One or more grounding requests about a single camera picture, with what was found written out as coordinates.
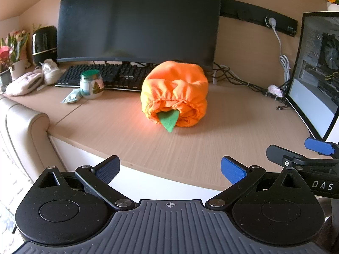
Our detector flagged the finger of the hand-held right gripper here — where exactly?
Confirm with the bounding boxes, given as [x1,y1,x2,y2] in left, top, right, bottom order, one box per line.
[304,137,339,160]
[265,144,339,170]

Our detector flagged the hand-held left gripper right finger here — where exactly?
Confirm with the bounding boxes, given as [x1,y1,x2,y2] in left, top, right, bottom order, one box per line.
[205,156,302,211]

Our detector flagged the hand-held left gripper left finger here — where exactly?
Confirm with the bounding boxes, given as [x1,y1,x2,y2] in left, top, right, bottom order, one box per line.
[40,155,135,211]

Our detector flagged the orange plush pumpkin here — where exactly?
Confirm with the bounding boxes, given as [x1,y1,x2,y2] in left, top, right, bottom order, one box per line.
[140,60,210,133]

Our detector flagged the crumpled pink white tissue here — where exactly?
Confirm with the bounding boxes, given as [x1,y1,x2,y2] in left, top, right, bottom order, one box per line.
[266,85,285,98]

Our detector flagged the green and white wipes packet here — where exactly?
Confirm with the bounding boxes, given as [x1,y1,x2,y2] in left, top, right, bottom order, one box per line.
[61,88,83,104]

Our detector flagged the white jar with green lid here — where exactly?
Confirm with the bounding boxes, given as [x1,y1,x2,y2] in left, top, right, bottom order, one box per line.
[80,69,104,100]

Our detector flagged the glass-sided computer case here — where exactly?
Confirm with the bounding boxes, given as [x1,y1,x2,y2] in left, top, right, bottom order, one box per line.
[287,12,339,141]

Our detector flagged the black keyboard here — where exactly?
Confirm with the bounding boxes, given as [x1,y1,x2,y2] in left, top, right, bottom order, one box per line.
[55,63,157,92]

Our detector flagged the white baby shoe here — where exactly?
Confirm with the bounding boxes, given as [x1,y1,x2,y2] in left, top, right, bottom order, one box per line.
[40,59,63,86]

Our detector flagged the black round speaker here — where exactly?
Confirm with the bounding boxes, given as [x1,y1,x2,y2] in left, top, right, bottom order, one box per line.
[32,26,58,65]

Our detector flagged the pink flowers in white pot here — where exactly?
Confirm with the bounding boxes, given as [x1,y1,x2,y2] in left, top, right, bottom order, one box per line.
[0,29,32,80]

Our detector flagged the black computer monitor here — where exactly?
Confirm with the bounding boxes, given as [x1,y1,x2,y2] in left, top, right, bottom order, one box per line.
[57,0,223,72]

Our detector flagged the black cable bundle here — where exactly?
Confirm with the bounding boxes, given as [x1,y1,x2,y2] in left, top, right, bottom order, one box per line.
[212,62,292,112]

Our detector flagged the white plug with cable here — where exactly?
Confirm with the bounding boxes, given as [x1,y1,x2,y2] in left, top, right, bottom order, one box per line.
[265,16,292,84]

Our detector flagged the black wall socket rail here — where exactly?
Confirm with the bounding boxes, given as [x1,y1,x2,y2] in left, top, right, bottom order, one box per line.
[220,0,298,37]

